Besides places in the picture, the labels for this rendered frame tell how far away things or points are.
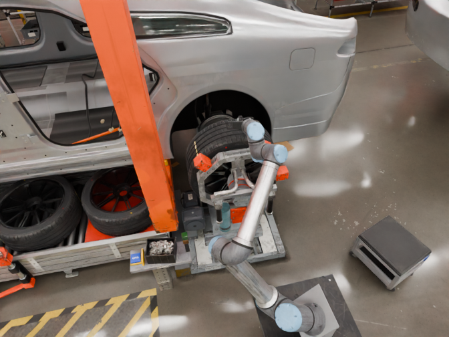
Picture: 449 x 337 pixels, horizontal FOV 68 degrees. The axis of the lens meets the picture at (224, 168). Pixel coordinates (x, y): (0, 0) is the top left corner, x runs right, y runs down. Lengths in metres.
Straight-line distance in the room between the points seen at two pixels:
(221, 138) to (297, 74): 0.70
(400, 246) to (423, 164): 1.43
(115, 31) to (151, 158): 0.73
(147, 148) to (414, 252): 2.06
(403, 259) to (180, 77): 2.03
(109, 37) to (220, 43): 0.84
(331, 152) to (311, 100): 1.37
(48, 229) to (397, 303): 2.71
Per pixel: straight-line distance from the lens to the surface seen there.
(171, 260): 2.42
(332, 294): 2.57
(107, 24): 1.53
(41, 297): 3.21
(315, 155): 3.80
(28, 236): 2.93
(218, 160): 2.10
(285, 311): 2.12
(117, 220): 2.70
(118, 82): 1.65
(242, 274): 1.94
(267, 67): 2.32
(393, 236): 2.91
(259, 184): 1.71
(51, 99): 3.40
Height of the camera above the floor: 2.59
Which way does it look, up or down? 46 degrees down
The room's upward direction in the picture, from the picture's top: 3 degrees counter-clockwise
